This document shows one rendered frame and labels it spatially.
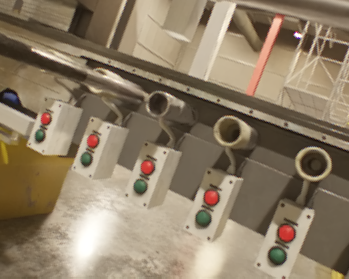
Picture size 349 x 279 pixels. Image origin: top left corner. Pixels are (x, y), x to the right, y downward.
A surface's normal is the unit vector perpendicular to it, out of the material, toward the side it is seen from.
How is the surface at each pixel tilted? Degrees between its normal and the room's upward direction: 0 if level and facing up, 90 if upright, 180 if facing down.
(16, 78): 90
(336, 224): 90
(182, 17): 90
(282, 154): 90
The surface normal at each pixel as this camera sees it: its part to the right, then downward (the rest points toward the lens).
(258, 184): -0.37, -0.11
